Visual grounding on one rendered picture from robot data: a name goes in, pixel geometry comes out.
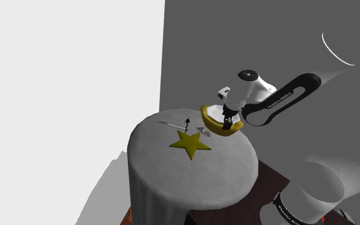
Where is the yellow bowl with white inside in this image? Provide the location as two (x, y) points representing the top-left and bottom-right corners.
(200, 104), (245, 137)

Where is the small grey winged thing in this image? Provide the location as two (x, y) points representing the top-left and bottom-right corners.
(196, 126), (212, 139)

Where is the yellow star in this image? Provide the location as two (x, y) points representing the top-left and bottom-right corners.
(168, 130), (212, 162)

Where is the thin silver stick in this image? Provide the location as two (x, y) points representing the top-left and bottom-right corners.
(158, 120), (187, 130)

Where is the round table with grey cloth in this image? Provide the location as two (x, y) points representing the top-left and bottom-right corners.
(127, 108), (260, 225)

